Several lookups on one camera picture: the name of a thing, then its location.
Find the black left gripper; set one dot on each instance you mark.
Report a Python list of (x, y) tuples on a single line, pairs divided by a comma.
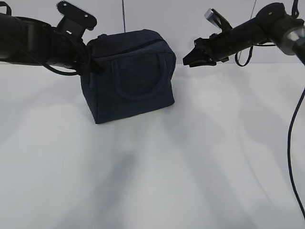
[(84, 63)]

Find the navy blue lunch bag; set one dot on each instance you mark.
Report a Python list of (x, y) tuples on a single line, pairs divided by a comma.
[(137, 79)]

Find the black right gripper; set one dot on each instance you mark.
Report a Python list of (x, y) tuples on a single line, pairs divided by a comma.
[(200, 55)]

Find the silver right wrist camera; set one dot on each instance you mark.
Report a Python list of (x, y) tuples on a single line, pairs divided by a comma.
[(216, 19)]

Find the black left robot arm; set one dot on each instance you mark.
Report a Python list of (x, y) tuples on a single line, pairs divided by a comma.
[(26, 41)]

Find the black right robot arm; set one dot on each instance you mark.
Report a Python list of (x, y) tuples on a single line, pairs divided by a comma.
[(272, 26)]

